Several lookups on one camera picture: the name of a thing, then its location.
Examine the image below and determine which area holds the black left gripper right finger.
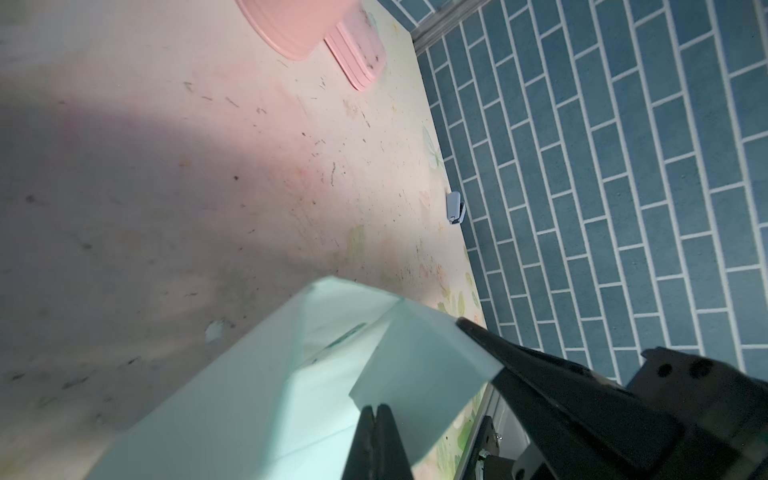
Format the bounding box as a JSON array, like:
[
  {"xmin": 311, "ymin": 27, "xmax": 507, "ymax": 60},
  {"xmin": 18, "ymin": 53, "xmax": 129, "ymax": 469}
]
[{"xmin": 374, "ymin": 404, "xmax": 413, "ymax": 480}]

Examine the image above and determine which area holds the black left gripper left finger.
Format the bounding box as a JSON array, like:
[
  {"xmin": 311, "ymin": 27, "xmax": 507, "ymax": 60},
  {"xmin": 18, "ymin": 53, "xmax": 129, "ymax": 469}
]
[{"xmin": 341, "ymin": 406, "xmax": 376, "ymax": 480}]

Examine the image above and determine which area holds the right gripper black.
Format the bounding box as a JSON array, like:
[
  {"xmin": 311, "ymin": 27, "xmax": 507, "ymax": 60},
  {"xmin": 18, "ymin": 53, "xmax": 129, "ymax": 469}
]
[{"xmin": 456, "ymin": 318, "xmax": 767, "ymax": 479}]

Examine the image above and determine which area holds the light blue paper box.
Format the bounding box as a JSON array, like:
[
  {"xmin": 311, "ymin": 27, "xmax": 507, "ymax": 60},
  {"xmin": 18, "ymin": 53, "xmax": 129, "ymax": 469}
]
[{"xmin": 90, "ymin": 277, "xmax": 502, "ymax": 479}]

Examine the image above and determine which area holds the pink flat paper box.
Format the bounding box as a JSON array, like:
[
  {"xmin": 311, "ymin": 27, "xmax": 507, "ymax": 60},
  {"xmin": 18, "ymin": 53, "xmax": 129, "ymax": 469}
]
[{"xmin": 324, "ymin": 3, "xmax": 387, "ymax": 91}]

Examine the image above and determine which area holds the pink metal pencil cup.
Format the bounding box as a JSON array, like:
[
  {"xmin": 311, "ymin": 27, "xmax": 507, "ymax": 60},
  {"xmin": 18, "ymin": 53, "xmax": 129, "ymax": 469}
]
[{"xmin": 236, "ymin": 0, "xmax": 360, "ymax": 61}]

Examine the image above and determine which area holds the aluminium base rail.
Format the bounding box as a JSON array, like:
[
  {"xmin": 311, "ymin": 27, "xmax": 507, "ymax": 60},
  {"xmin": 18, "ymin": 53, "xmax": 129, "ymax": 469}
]
[{"xmin": 454, "ymin": 385, "xmax": 550, "ymax": 479}]

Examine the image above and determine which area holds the aluminium corner post right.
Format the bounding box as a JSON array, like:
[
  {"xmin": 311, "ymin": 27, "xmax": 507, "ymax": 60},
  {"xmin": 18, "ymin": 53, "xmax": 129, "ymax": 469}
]
[{"xmin": 411, "ymin": 0, "xmax": 489, "ymax": 55}]

